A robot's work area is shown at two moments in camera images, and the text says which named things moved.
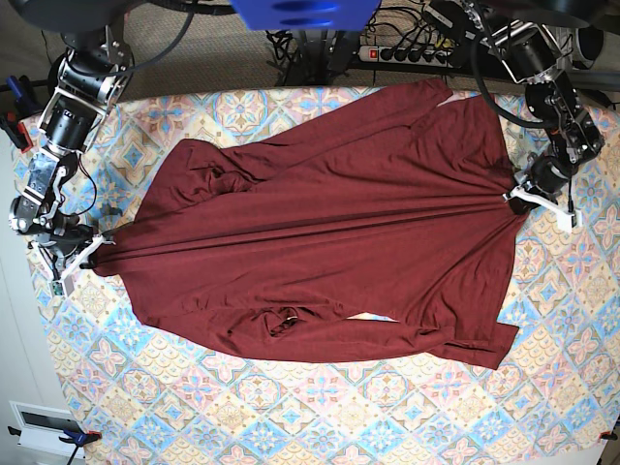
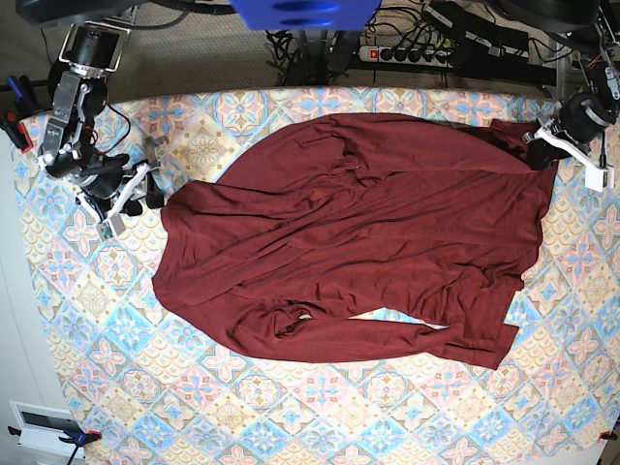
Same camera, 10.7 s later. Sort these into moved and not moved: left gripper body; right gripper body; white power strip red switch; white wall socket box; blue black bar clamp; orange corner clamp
Moved: right gripper body; left gripper body
Not moved: white power strip red switch; orange corner clamp; blue black bar clamp; white wall socket box
